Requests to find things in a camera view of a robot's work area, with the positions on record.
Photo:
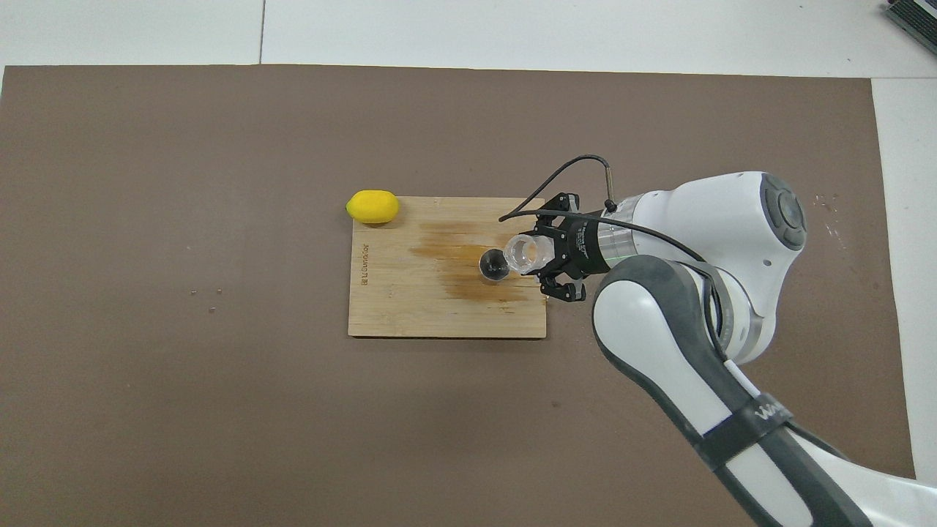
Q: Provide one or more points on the steel double jigger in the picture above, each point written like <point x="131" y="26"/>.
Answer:
<point x="492" y="267"/>

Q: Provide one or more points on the yellow lemon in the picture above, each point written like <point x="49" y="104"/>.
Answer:
<point x="373" y="206"/>

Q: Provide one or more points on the wooden cutting board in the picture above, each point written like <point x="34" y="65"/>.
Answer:
<point x="395" y="293"/>

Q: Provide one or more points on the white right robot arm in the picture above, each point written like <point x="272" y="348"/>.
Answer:
<point x="732" y="219"/>

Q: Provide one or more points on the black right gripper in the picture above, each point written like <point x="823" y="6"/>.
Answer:
<point x="582" y="249"/>

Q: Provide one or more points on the grey ribbed device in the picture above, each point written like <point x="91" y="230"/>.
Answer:
<point x="919" y="18"/>

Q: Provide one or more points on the clear plastic cup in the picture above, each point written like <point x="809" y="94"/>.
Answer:
<point x="521" y="252"/>

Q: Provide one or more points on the brown table mat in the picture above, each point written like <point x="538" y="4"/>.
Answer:
<point x="146" y="146"/>

